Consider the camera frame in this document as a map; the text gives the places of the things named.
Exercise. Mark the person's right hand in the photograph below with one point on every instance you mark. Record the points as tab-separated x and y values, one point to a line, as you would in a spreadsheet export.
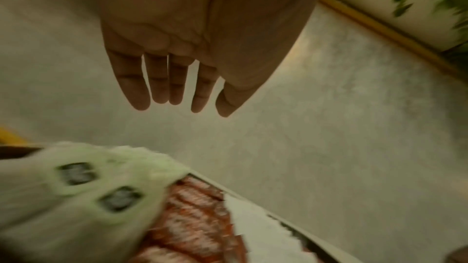
459	256

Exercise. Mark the row of red Nescafe sachets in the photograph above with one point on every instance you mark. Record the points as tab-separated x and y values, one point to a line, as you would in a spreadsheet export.
190	221

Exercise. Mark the white sugar sachets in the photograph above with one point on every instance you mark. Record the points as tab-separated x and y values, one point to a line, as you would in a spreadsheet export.
256	227

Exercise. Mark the yellow metal bar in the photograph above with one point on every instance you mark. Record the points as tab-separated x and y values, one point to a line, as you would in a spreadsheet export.
384	31

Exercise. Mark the person's left hand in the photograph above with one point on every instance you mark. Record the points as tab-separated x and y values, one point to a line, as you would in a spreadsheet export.
201	10

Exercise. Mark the yellow mesh railing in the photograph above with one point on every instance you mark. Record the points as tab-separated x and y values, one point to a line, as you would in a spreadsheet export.
11	136

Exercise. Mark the brown tray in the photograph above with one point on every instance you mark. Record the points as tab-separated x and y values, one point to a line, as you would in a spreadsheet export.
329	251

